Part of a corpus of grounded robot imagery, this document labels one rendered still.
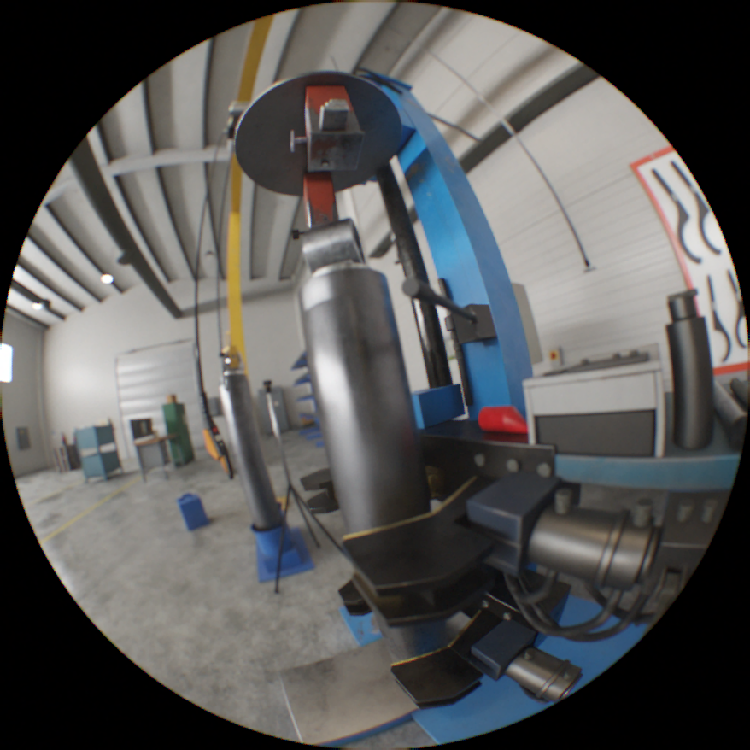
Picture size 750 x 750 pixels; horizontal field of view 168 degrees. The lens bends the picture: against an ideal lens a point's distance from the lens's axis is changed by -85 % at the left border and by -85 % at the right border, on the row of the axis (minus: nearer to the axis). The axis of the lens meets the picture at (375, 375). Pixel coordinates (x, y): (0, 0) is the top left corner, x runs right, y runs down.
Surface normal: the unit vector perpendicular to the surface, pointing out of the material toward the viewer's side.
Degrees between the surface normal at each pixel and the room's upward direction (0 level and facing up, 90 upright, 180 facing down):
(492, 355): 90
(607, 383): 90
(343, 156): 180
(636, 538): 26
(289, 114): 180
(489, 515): 90
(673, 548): 90
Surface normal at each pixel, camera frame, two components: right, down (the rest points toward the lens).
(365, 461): -0.11, -0.02
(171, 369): 0.43, -0.11
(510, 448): -0.88, 0.15
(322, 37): 0.09, 0.99
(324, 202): 0.21, -0.07
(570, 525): -0.56, -0.81
